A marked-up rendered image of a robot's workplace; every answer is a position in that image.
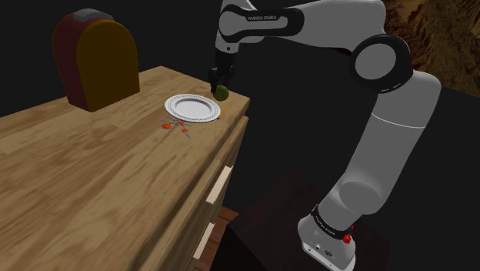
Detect green round fruit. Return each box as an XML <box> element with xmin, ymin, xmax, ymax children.
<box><xmin>214</xmin><ymin>85</ymin><xmax>230</xmax><ymax>102</ymax></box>

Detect yellow pencil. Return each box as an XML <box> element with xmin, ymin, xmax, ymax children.
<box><xmin>217</xmin><ymin>101</ymin><xmax>235</xmax><ymax>120</ymax></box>

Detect white plate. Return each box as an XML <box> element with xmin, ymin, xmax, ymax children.
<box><xmin>164</xmin><ymin>93</ymin><xmax>221</xmax><ymax>124</ymax></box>

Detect red and orange arched box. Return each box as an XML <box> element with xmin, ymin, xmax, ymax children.
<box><xmin>52</xmin><ymin>8</ymin><xmax>141</xmax><ymax>112</ymax></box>

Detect wooden chest of drawers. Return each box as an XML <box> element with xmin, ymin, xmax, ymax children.
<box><xmin>0</xmin><ymin>65</ymin><xmax>251</xmax><ymax>271</ymax></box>

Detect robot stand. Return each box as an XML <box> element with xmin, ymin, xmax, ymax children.
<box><xmin>209</xmin><ymin>173</ymin><xmax>391</xmax><ymax>271</ymax></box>

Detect orange keys on ring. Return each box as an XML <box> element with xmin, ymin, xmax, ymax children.
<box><xmin>160</xmin><ymin>116</ymin><xmax>192</xmax><ymax>139</ymax></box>

